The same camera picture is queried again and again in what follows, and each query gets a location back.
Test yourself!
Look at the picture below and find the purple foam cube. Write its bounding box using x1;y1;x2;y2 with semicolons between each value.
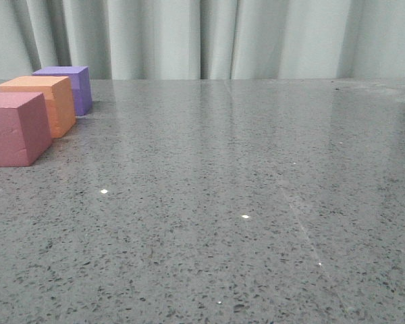
32;66;92;116

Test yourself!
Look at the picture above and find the orange foam cube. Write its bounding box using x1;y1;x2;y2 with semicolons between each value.
0;76;76;138

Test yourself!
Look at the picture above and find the grey-green pleated curtain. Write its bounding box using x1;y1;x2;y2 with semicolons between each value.
0;1;405;80

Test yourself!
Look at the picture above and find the pink foam cube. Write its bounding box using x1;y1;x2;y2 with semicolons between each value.
0;92;52;167

